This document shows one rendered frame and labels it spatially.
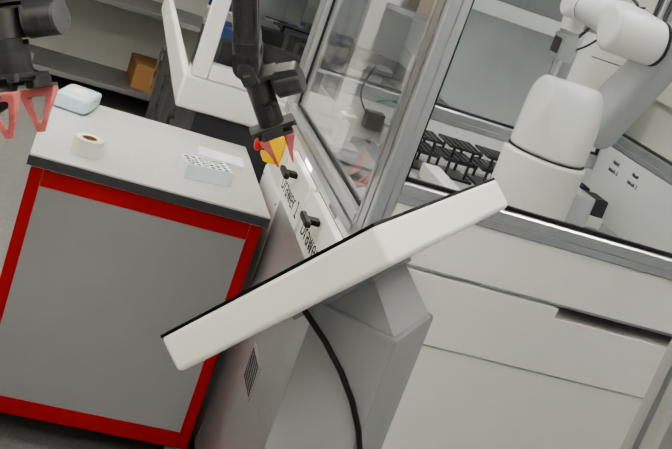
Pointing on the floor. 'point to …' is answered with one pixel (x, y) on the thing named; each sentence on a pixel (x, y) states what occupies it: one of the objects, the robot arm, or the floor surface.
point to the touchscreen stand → (357, 348)
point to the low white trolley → (118, 275)
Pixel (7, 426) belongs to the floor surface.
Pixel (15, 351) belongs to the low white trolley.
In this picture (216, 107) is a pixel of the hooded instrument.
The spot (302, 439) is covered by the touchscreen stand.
